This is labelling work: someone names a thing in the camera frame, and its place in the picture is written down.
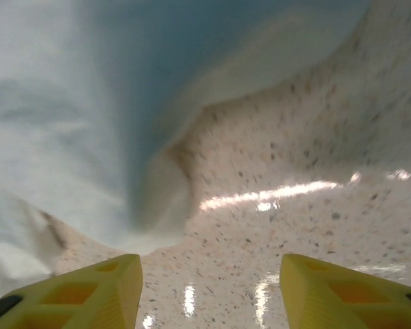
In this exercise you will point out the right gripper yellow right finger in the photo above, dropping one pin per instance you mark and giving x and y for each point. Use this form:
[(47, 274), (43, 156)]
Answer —
[(301, 294)]

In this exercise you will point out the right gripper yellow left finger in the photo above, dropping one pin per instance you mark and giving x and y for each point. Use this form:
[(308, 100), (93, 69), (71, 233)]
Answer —
[(123, 291)]

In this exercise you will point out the white t-shirt with black print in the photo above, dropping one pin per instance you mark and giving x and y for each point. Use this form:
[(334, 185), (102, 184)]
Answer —
[(55, 103)]

